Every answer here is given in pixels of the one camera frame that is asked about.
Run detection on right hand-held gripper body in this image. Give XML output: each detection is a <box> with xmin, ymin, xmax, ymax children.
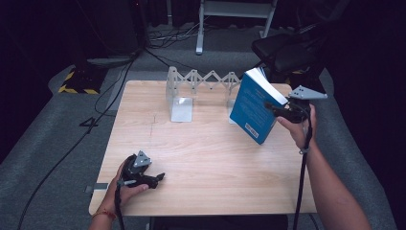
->
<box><xmin>285</xmin><ymin>84</ymin><xmax>328</xmax><ymax>125</ymax></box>

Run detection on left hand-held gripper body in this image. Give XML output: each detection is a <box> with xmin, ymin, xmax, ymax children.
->
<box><xmin>121</xmin><ymin>150</ymin><xmax>157</xmax><ymax>188</ymax></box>

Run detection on blue paperback book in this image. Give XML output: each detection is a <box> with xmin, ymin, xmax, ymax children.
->
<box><xmin>229</xmin><ymin>67</ymin><xmax>289</xmax><ymax>146</ymax></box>

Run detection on expandable grey metal book rack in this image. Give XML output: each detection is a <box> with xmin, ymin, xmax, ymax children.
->
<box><xmin>165</xmin><ymin>65</ymin><xmax>243</xmax><ymax>125</ymax></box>

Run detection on person's right hand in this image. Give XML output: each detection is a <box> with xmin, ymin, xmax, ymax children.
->
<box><xmin>277</xmin><ymin>103</ymin><xmax>318</xmax><ymax>151</ymax></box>

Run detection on person's left hand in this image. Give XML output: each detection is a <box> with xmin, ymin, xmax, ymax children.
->
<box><xmin>101</xmin><ymin>159</ymin><xmax>149</xmax><ymax>214</ymax></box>

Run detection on black chair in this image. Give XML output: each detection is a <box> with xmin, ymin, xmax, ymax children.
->
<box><xmin>251</xmin><ymin>18</ymin><xmax>330</xmax><ymax>98</ymax></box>

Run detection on yellow black striped base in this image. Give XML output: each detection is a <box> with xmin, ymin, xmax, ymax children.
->
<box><xmin>57</xmin><ymin>66</ymin><xmax>108</xmax><ymax>96</ymax></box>

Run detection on dark equipment stand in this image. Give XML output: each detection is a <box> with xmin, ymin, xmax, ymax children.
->
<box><xmin>74</xmin><ymin>0</ymin><xmax>151</xmax><ymax>69</ymax></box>

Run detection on left hand-held gripper cable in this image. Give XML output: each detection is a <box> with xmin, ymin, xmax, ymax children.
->
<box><xmin>114</xmin><ymin>179</ymin><xmax>138</xmax><ymax>230</ymax></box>

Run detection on hand-held gripper cable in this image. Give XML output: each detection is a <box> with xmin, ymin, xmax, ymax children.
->
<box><xmin>292</xmin><ymin>104</ymin><xmax>314</xmax><ymax>230</ymax></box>
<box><xmin>114</xmin><ymin>179</ymin><xmax>138</xmax><ymax>230</ymax></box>

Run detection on red and yellow bracelet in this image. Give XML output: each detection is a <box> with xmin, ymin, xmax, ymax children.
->
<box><xmin>91</xmin><ymin>209</ymin><xmax>118</xmax><ymax>221</ymax></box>

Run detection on long black floor cable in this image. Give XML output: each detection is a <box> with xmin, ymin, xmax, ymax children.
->
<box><xmin>17</xmin><ymin>54</ymin><xmax>139</xmax><ymax>230</ymax></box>

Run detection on right hand-held gripper cable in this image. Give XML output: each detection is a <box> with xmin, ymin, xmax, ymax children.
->
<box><xmin>292</xmin><ymin>104</ymin><xmax>314</xmax><ymax>230</ymax></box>

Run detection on white metal stand frame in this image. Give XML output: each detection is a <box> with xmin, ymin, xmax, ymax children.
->
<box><xmin>195</xmin><ymin>0</ymin><xmax>279</xmax><ymax>56</ymax></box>

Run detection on bundle of floor cables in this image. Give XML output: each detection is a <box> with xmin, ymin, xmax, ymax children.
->
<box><xmin>147</xmin><ymin>22</ymin><xmax>205</xmax><ymax>50</ymax></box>

